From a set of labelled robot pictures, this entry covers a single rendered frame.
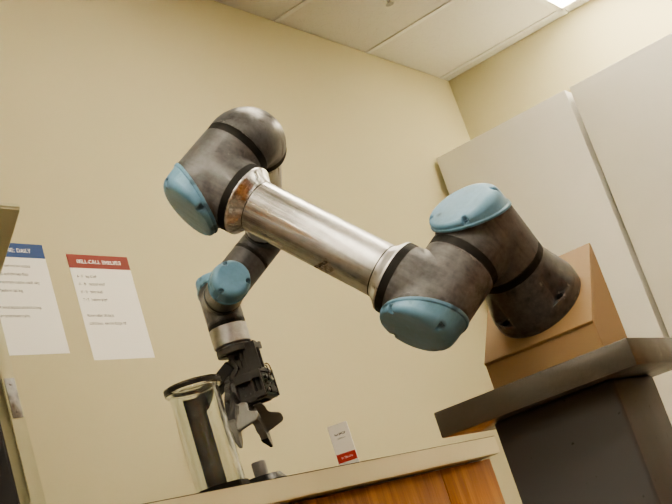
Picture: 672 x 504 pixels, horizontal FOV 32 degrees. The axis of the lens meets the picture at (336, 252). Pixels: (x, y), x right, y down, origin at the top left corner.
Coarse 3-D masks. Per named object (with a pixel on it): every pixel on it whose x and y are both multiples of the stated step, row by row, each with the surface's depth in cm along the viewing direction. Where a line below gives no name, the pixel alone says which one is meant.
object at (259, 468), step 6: (258, 462) 223; (264, 462) 224; (252, 468) 224; (258, 468) 223; (264, 468) 223; (258, 474) 223; (264, 474) 220; (270, 474) 221; (276, 474) 221; (282, 474) 222; (252, 480) 220; (258, 480) 220
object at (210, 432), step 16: (176, 384) 211; (192, 384) 211; (208, 384) 213; (176, 400) 212; (192, 400) 211; (208, 400) 211; (176, 416) 213; (192, 416) 210; (208, 416) 210; (224, 416) 213; (192, 432) 210; (208, 432) 209; (224, 432) 211; (192, 448) 209; (208, 448) 208; (224, 448) 209; (192, 464) 210; (208, 464) 208; (224, 464) 208; (240, 464) 211; (208, 480) 207; (224, 480) 207
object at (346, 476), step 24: (408, 456) 231; (432, 456) 238; (456, 456) 246; (480, 456) 254; (264, 480) 193; (288, 480) 198; (312, 480) 203; (336, 480) 209; (360, 480) 214; (384, 480) 227
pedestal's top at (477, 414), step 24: (576, 360) 165; (600, 360) 163; (624, 360) 162; (648, 360) 166; (528, 384) 169; (552, 384) 167; (576, 384) 165; (456, 408) 175; (480, 408) 172; (504, 408) 171; (528, 408) 173; (456, 432) 174
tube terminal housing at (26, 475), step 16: (0, 320) 202; (0, 336) 200; (0, 352) 199; (0, 368) 198; (0, 384) 200; (16, 384) 199; (0, 400) 198; (0, 416) 197; (16, 432) 195; (16, 448) 197; (32, 448) 196; (16, 464) 196; (32, 464) 195; (16, 480) 194; (32, 480) 193; (32, 496) 192
